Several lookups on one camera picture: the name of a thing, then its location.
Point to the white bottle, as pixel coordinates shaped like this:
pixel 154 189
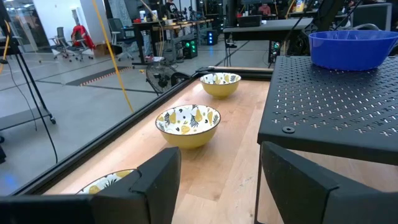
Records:
pixel 142 16

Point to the cardboard box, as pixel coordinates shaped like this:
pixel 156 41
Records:
pixel 101 49

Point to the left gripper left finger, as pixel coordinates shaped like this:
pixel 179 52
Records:
pixel 149 193

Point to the blue plastic bowl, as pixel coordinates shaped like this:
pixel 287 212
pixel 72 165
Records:
pixel 351 53

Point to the black rolling equipment stand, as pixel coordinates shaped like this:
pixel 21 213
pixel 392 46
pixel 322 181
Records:
pixel 18 119

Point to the wooden desk with black legs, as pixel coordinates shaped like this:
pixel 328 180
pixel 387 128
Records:
pixel 143 26

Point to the black computer tower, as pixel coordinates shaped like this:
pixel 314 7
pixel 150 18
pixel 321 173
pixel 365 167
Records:
pixel 274 51

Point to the yellow patterned mini bowl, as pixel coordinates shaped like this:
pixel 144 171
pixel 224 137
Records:
pixel 102 183
pixel 186 137
pixel 220 90

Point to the red jacket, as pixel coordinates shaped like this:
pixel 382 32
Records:
pixel 82 35

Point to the dark grey monitor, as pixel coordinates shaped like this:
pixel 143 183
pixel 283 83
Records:
pixel 373 17

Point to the black floor fan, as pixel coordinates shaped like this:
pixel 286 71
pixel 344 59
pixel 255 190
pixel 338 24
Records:
pixel 160 77

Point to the grey office chair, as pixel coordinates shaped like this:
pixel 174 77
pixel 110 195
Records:
pixel 60 40
pixel 81 53

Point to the computer tower with blue lights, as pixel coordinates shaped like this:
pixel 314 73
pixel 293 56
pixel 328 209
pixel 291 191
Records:
pixel 212 37

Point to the computer tower with green lights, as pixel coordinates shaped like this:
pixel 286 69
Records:
pixel 189 49

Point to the black case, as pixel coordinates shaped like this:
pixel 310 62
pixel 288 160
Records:
pixel 249 21

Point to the black mesh office chair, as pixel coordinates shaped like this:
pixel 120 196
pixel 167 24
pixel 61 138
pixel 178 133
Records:
pixel 116 28

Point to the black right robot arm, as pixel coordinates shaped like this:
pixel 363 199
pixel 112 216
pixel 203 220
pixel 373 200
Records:
pixel 326 12

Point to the grey table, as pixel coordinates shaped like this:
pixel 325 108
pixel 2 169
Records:
pixel 264 31

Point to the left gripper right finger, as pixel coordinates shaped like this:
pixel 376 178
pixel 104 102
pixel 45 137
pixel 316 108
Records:
pixel 292 193

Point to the person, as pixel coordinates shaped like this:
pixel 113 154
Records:
pixel 171 7
pixel 265 9

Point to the black perforated metal shelf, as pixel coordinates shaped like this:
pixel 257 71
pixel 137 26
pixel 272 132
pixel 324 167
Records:
pixel 326 102

